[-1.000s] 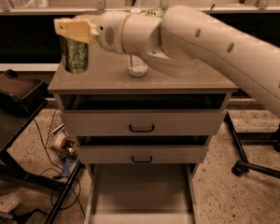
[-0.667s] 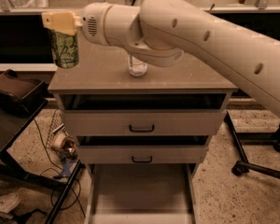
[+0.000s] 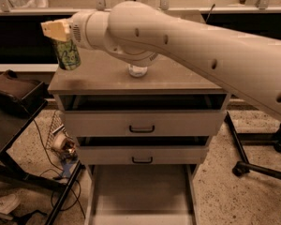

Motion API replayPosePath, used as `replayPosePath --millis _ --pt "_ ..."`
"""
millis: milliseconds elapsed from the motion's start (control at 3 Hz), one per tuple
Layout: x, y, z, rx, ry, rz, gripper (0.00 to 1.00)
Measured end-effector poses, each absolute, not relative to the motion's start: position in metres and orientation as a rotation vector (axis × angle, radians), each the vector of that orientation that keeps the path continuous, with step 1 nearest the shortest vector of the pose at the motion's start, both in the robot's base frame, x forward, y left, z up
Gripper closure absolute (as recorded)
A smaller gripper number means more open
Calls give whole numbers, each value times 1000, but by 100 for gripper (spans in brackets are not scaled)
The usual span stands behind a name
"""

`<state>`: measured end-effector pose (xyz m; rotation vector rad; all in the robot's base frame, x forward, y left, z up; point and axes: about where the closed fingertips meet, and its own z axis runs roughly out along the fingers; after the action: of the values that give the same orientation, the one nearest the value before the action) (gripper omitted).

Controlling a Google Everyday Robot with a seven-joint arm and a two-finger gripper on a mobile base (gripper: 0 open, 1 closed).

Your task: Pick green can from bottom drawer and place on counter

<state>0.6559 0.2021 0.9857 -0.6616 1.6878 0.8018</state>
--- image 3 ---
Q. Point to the black chair base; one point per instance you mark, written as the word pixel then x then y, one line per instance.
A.
pixel 273 139

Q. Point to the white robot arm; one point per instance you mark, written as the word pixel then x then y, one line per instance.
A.
pixel 248 66

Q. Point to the drawer with handle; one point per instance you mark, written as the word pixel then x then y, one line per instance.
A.
pixel 194 115
pixel 143 150

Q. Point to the top drawer with handle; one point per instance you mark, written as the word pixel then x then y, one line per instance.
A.
pixel 194 115

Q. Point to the open bottom drawer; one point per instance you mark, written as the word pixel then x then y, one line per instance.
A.
pixel 141 195

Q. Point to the black stand leg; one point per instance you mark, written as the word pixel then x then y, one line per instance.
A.
pixel 237 141

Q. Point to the clear plastic water bottle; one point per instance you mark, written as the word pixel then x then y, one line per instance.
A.
pixel 137 72

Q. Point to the middle drawer with handle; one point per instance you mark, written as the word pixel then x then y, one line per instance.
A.
pixel 143 150

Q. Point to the grey drawer cabinet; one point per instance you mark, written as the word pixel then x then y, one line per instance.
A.
pixel 102 75

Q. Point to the green soda can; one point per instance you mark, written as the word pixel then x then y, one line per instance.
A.
pixel 67 54

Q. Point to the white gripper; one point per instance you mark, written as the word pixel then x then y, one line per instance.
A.
pixel 76 28

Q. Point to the dark box on table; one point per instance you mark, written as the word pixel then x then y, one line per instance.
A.
pixel 20 97

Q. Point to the black side table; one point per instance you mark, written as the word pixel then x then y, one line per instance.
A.
pixel 11 127

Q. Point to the white shoe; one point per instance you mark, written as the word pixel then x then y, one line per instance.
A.
pixel 9 203

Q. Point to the wire basket with clutter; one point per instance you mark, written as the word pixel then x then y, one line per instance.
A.
pixel 59 142

